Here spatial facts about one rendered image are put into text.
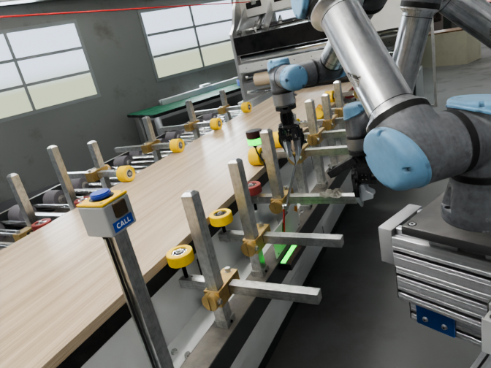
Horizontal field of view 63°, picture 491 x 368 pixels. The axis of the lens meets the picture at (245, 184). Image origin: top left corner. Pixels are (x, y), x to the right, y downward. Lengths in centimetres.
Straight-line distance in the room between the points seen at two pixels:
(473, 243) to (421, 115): 24
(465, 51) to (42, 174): 818
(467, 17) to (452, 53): 856
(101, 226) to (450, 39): 938
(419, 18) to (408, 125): 51
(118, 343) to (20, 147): 506
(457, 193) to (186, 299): 91
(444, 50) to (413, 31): 876
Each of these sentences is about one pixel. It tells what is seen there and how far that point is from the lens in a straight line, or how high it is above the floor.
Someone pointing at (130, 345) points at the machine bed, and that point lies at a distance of 123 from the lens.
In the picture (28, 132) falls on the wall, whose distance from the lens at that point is 609.
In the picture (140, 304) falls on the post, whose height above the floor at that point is 98.
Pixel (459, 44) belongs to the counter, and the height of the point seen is 40.
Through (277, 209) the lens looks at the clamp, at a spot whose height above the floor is 84.
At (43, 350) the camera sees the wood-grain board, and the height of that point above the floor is 90.
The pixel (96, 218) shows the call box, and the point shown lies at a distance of 81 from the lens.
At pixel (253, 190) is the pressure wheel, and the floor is 89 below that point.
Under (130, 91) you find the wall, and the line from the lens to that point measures 653.
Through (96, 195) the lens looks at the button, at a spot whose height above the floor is 123.
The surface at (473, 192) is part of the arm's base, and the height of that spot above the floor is 111.
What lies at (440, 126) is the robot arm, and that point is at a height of 125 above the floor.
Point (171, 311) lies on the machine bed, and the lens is 134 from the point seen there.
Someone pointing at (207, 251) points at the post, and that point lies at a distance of 108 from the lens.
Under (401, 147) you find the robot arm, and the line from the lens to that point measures 69.
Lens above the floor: 145
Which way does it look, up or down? 20 degrees down
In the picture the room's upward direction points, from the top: 13 degrees counter-clockwise
